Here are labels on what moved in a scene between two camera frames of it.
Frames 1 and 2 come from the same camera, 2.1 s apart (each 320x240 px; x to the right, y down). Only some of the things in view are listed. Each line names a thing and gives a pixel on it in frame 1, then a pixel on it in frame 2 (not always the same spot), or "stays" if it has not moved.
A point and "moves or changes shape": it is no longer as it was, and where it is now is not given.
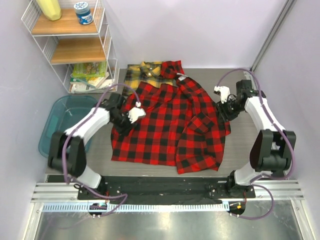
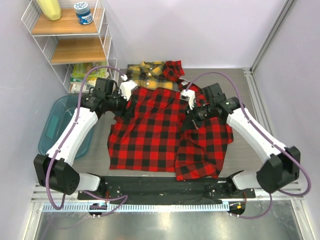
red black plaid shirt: x=174 y=125 moves or changes shape
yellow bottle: x=51 y=8 stays
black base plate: x=167 y=189 stays
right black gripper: x=222 y=108 to x=192 y=118
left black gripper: x=125 y=130 to x=126 y=114
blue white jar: x=84 y=16 stays
